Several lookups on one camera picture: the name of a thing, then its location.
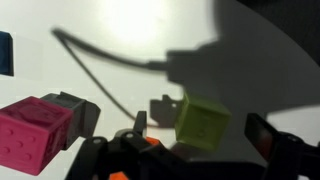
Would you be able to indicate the pink block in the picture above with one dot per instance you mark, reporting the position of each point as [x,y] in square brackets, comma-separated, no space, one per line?
[30,133]

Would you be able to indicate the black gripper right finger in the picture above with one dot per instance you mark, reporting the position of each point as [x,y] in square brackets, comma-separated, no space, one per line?
[290,160]

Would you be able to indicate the blue block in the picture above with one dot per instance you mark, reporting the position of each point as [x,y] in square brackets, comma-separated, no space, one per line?
[6,53]

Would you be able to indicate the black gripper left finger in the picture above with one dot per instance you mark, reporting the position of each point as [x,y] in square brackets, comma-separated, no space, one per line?
[133,156]

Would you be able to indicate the grey block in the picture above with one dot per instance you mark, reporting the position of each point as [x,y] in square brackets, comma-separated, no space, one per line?
[85,116]

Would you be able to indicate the orange block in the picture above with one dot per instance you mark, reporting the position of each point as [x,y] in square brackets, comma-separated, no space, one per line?
[152,140]

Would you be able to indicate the round white table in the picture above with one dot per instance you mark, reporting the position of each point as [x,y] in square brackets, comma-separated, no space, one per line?
[116,40]

